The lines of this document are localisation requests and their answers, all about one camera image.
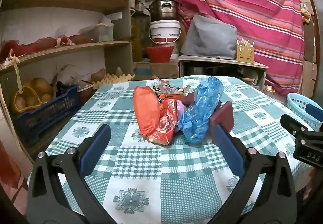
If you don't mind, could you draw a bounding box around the red mesh bowl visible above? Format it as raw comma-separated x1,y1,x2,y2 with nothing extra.
146,46,174,63

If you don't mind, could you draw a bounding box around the grey wooden cabinet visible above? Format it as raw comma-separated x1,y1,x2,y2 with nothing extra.
178,55,269,93

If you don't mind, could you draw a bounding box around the yellow utensil holder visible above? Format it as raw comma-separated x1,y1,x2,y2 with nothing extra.
236,37,255,63

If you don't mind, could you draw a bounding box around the white plastic bucket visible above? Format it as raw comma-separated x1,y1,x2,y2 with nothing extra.
148,20,182,45

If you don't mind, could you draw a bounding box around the orange wrapper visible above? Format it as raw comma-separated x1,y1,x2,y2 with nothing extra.
160,93,186,100

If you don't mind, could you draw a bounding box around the clear plastic container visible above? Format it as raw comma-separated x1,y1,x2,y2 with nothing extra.
94,22,114,42

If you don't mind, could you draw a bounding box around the red net bag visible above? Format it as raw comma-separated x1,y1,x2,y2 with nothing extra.
58,34,96,45
0,37,58,61

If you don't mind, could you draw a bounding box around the red snack bag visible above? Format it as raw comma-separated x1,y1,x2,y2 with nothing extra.
149,100,182,146

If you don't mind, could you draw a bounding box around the pan with wooden handle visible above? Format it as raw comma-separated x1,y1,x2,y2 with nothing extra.
240,76,260,85

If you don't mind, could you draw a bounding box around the yellow egg tray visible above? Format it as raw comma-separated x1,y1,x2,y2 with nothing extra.
92,74,135,89

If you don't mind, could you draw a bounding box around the large yellow oil jug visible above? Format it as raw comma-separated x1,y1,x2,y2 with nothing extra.
131,17,149,63

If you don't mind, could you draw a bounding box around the blue plastic bag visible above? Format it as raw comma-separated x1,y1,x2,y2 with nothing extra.
177,76,224,145

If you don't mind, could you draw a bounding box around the pink wrapper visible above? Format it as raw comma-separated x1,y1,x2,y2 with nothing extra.
177,101,187,116

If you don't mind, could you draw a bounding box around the dark blue plastic crate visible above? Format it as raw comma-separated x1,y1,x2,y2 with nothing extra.
11,84,80,146

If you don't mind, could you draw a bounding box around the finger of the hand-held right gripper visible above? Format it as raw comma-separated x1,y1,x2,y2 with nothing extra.
306,103,323,123

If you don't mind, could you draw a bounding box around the light blue plastic basket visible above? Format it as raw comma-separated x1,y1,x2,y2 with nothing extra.
287,93,323,131

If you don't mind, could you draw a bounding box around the brown cardboard box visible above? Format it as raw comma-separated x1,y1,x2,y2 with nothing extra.
134,61,179,79

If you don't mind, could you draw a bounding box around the large brown potato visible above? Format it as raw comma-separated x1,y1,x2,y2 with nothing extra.
30,77,53,95

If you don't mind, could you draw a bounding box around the black white patterned wrapper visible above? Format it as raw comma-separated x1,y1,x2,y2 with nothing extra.
151,86,164,103

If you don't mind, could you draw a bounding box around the orange snack bag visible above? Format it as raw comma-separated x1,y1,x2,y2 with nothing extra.
133,86,160,138

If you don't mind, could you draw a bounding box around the large steel pot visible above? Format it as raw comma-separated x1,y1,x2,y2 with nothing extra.
149,0,181,22

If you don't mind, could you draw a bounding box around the silver foil wrapper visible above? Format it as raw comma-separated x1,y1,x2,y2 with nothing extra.
153,76,191,94

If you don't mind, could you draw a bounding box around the green checked tablecloth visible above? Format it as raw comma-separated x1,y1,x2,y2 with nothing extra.
28,75,315,217

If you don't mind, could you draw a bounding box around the ginger root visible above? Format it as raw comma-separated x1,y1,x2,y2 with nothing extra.
301,8,312,23

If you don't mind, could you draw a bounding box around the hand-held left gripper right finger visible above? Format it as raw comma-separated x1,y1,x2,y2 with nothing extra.
209,124,298,224

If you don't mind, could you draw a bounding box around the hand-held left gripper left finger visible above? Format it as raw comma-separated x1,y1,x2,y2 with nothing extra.
26,123,119,224

